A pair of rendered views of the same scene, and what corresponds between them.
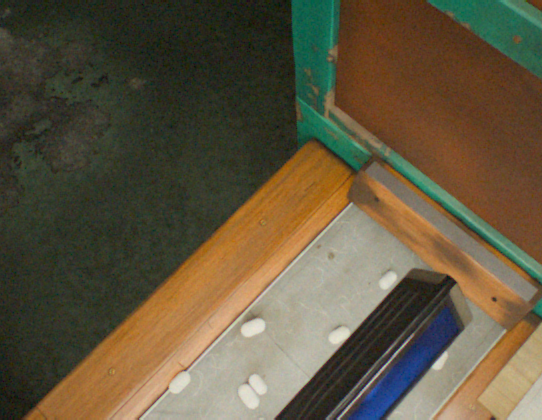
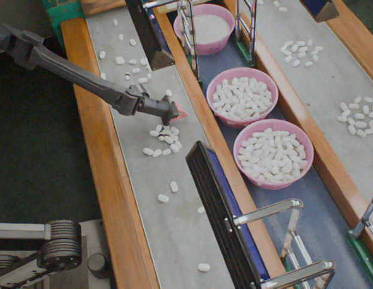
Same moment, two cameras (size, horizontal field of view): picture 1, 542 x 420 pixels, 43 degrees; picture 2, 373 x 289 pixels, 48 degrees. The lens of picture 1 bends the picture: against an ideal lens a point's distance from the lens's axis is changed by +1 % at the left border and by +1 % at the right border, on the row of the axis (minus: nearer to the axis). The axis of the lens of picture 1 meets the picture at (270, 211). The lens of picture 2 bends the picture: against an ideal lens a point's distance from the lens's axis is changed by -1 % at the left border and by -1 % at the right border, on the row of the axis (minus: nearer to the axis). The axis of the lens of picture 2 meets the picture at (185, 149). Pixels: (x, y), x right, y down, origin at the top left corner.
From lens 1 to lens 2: 1.37 m
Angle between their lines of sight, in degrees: 31
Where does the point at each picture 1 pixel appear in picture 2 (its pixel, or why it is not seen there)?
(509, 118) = not seen: outside the picture
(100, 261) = (36, 195)
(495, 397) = (161, 9)
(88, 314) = (55, 209)
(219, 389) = (113, 69)
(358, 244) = (100, 26)
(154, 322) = not seen: hidden behind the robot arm
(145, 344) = not seen: hidden behind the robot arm
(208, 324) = (92, 62)
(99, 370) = (82, 91)
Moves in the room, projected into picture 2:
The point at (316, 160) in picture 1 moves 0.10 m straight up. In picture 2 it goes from (67, 23) to (60, 5)
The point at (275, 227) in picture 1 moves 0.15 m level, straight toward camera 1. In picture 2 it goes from (78, 38) to (107, 44)
